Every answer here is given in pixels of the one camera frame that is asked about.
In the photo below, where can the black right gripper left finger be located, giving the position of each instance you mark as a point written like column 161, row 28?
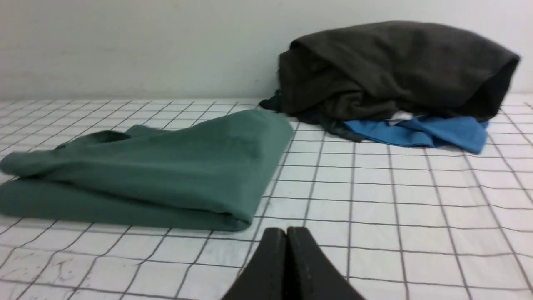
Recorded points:
column 263, row 277

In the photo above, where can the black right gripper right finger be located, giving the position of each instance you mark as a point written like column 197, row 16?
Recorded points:
column 309, row 273

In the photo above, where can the green long-sleeved shirt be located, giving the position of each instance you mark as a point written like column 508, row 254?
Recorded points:
column 211, row 176

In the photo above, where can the white grid tablecloth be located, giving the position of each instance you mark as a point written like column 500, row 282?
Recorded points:
column 398, row 224

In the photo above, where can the dark teal garment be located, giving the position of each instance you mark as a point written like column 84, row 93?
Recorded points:
column 312, row 116

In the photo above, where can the blue garment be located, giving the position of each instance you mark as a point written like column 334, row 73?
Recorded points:
column 464, row 133

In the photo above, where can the dark grey garment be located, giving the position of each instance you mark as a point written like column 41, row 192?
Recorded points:
column 374, row 70

